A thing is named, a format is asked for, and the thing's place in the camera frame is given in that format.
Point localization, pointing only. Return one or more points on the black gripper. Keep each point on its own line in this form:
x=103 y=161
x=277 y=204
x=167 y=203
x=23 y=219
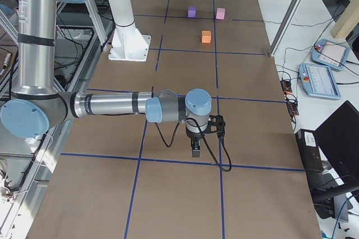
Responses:
x=194 y=137

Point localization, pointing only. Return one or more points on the orange foam block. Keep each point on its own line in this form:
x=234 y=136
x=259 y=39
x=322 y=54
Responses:
x=206 y=36

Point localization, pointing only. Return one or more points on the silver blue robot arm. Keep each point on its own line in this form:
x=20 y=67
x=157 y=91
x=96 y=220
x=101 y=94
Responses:
x=36 y=106

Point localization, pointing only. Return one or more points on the brown paper table cover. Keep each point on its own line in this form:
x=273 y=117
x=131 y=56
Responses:
x=121 y=177

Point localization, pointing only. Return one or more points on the orange black usb hub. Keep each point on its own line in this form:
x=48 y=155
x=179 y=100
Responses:
x=286 y=86

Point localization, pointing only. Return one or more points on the black computer box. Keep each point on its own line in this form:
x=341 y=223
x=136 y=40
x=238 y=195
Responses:
x=309 y=151

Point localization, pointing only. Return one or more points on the purple foam block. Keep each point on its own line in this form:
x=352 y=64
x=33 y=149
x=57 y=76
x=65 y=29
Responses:
x=191 y=12

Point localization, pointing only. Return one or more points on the pink foam block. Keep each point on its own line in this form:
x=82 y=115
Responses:
x=220 y=14

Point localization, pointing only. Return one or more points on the near blue teach pendant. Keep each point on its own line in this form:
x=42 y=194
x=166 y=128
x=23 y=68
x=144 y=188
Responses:
x=318 y=81

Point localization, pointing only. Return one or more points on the blue teach pendant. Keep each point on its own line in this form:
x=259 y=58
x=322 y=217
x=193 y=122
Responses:
x=329 y=53
x=318 y=81

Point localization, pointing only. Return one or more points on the black laptop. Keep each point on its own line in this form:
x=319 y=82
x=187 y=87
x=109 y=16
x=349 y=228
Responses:
x=337 y=138

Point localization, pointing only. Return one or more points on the far blue teach pendant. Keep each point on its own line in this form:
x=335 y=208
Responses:
x=329 y=53

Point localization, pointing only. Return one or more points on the wooden beam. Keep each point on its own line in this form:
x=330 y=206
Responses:
x=347 y=21

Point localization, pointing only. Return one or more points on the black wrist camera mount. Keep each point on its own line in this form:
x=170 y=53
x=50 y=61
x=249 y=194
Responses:
x=216 y=125

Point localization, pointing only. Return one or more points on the white pedestal column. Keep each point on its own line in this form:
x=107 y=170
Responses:
x=128 y=43

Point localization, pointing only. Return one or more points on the aluminium frame post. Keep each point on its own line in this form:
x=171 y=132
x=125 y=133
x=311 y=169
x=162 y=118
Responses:
x=287 y=19

